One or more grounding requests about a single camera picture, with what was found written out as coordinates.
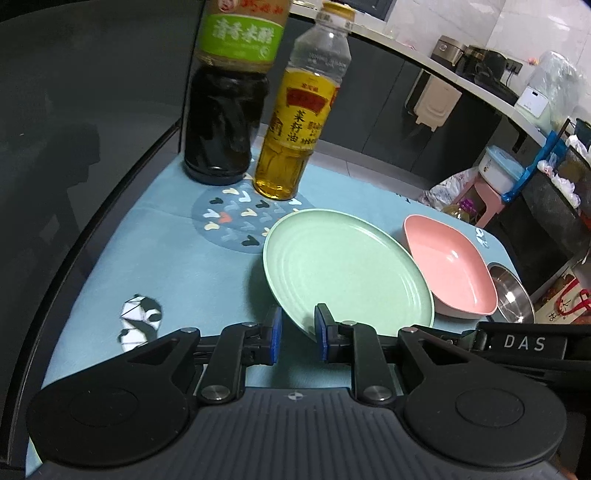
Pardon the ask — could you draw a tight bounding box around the dark vinegar bottle green label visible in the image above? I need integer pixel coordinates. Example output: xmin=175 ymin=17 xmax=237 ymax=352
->
xmin=184 ymin=0 xmax=291 ymax=185

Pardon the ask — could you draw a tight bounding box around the large clear plastic bag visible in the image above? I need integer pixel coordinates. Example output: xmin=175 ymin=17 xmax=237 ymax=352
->
xmin=531 ymin=51 xmax=583 ymax=134

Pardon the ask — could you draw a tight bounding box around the blue printed tablecloth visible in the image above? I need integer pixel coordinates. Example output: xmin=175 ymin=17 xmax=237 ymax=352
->
xmin=25 ymin=122 xmax=513 ymax=480

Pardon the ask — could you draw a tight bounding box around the green plate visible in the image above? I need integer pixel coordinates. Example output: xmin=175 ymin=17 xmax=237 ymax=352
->
xmin=262 ymin=209 xmax=435 ymax=344

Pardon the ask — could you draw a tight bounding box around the pink plastic stool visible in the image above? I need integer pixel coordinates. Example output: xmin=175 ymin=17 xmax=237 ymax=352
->
xmin=462 ymin=178 xmax=506 ymax=229

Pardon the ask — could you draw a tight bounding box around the yellow oil bottle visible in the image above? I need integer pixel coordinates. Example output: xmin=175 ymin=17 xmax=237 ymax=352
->
xmin=253 ymin=1 xmax=356 ymax=201

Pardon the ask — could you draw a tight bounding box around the black air fryer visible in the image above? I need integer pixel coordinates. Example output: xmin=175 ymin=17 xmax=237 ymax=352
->
xmin=464 ymin=45 xmax=511 ymax=86

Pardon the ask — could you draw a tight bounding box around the oil jug purple cap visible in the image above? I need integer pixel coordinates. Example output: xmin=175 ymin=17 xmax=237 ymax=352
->
xmin=441 ymin=198 xmax=481 ymax=225

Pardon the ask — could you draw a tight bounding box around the stainless steel bowl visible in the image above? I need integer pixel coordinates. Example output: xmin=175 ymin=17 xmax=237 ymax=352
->
xmin=487 ymin=263 xmax=536 ymax=325

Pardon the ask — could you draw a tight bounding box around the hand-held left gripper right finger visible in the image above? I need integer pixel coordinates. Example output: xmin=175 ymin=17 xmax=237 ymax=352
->
xmin=315 ymin=304 xmax=481 ymax=407

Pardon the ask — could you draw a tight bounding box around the beige hanging bin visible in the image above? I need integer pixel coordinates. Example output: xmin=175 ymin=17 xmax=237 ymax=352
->
xmin=405 ymin=74 xmax=462 ymax=132

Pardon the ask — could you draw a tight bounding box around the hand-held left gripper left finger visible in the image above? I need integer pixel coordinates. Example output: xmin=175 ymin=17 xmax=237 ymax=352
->
xmin=115 ymin=305 xmax=283 ymax=408

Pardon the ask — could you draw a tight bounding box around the black mesh rack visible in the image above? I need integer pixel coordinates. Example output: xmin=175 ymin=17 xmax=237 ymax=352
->
xmin=489 ymin=117 xmax=591 ymax=296

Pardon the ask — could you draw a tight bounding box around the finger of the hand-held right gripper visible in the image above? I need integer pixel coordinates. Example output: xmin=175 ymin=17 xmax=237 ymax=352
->
xmin=412 ymin=324 xmax=480 ymax=356

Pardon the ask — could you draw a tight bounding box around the white kitchen appliance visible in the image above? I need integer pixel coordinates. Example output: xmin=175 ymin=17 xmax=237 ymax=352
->
xmin=515 ymin=85 xmax=552 ymax=132

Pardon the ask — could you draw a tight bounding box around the steel rice cooker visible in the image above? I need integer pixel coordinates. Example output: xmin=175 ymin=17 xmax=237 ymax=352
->
xmin=431 ymin=36 xmax=467 ymax=70

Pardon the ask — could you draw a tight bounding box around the white container blue lid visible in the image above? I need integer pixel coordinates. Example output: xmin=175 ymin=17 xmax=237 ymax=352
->
xmin=478 ymin=145 xmax=525 ymax=195

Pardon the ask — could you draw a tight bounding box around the white plastic bag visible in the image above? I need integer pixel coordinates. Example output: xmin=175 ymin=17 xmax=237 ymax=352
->
xmin=549 ymin=171 xmax=581 ymax=208

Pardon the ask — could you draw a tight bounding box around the printed plastic bag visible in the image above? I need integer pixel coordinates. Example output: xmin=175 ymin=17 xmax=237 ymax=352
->
xmin=418 ymin=167 xmax=481 ymax=208

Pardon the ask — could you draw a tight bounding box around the paper gift bag red handle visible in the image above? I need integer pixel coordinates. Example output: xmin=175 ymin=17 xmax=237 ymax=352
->
xmin=531 ymin=272 xmax=591 ymax=326

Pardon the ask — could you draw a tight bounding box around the pink square bowl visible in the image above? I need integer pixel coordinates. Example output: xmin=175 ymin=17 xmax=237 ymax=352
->
xmin=403 ymin=215 xmax=498 ymax=320

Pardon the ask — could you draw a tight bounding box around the blue plastic rack bracket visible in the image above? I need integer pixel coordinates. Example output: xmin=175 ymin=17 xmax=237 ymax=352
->
xmin=502 ymin=131 xmax=557 ymax=204

